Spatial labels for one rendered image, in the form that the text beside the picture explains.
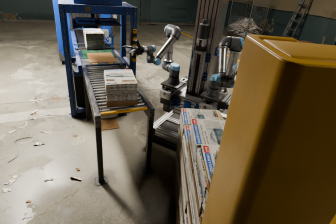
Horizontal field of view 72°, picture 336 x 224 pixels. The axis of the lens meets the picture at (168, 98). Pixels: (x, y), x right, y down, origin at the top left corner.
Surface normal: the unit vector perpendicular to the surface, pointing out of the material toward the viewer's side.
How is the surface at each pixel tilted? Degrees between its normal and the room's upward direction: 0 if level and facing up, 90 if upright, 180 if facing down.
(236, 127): 90
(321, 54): 0
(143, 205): 0
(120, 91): 90
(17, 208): 0
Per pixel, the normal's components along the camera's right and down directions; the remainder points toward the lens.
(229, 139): -1.00, -0.07
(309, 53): 0.09, -0.89
